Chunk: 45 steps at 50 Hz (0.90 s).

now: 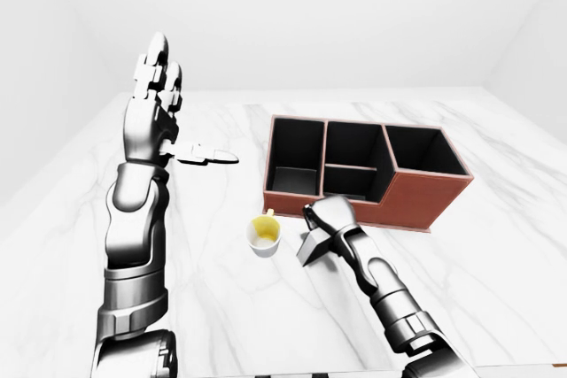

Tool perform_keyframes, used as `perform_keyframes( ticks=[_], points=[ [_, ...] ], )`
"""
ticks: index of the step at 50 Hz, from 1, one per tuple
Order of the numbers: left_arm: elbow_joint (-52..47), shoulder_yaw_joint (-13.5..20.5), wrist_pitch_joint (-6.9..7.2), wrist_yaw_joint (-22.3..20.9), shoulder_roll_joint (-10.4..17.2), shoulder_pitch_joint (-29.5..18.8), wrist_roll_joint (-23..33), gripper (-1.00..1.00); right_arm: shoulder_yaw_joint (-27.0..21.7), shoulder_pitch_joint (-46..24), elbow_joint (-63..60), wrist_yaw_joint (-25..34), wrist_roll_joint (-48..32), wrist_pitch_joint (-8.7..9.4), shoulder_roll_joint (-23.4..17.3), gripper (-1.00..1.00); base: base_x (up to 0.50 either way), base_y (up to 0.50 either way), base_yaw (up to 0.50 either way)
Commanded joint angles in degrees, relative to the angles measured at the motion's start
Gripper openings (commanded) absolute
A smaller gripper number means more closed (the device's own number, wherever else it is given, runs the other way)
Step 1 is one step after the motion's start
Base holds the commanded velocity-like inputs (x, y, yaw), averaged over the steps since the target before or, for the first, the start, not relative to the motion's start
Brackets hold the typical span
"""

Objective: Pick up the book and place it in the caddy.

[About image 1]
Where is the red-brown desk caddy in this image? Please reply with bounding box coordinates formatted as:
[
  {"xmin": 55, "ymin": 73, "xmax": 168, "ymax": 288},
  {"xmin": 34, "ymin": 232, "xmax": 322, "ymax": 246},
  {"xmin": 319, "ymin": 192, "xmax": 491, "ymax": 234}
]
[{"xmin": 261, "ymin": 114, "xmax": 476, "ymax": 235}]

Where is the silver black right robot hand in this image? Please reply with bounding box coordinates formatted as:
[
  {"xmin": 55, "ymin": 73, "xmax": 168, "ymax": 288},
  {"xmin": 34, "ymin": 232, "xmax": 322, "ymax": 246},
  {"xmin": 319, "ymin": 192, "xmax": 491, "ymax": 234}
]
[{"xmin": 301, "ymin": 195, "xmax": 358, "ymax": 238}]

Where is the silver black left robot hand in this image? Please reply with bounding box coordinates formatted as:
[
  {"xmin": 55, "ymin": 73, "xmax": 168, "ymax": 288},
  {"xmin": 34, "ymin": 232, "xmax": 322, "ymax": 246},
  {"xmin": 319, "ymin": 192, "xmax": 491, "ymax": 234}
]
[{"xmin": 123, "ymin": 31, "xmax": 241, "ymax": 167}]

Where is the white mug with yellow inside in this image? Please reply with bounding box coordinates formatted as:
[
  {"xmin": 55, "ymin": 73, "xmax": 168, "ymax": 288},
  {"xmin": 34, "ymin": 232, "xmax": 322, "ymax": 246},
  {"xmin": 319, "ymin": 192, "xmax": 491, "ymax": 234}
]
[{"xmin": 245, "ymin": 208, "xmax": 284, "ymax": 259}]

